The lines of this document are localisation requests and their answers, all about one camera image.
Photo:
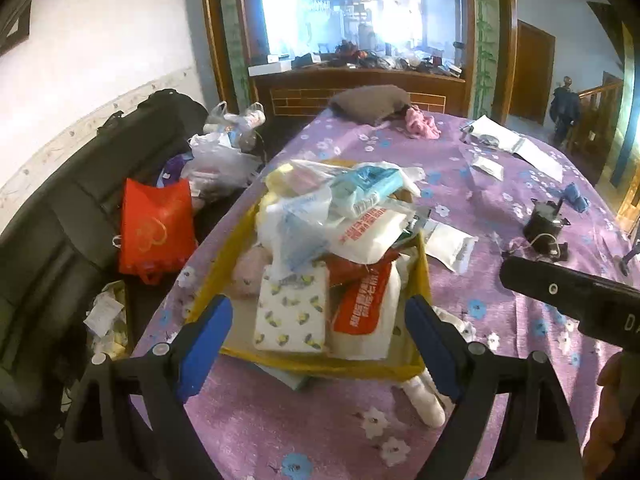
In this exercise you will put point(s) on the teal wet wipes pack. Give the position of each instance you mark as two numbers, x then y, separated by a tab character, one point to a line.
358	190

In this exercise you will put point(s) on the yellow flower tissue pack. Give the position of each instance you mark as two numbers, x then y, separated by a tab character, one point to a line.
292	314

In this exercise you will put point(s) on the pink cloth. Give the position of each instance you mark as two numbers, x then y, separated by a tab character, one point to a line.
420	126

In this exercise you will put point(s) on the pale yellow towel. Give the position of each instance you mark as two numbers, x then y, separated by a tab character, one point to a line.
280	183

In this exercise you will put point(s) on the brown plush cushion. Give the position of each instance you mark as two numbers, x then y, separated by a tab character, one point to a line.
370	105

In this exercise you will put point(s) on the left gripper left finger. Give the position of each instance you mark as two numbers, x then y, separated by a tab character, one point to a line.
128	420

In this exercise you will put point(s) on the person in dark clothes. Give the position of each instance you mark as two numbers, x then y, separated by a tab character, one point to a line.
564	111

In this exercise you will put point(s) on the black sofa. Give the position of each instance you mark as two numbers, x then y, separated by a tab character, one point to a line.
57	253

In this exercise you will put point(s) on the white plastic bag sheets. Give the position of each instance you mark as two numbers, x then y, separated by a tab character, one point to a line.
502	139

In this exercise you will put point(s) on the person hand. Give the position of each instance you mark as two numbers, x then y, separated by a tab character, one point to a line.
612	449

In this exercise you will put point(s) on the clear plastic bags pile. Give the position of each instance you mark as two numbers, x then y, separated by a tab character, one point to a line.
220	159

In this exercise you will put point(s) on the black white motor part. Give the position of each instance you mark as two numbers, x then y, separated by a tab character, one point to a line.
541	234

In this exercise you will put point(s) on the red tote bag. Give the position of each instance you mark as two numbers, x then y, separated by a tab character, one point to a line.
157	234

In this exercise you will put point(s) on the purple floral table cloth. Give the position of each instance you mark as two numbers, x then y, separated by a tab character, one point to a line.
255	427

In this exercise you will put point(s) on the white towel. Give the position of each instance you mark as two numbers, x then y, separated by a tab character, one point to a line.
423	396

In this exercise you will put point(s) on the blue rolled towel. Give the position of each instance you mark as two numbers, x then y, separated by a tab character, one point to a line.
578	201

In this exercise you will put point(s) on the yellow storage box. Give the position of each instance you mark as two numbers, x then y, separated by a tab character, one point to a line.
367	335

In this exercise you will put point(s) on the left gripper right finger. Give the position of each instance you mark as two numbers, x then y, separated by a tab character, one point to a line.
537	438

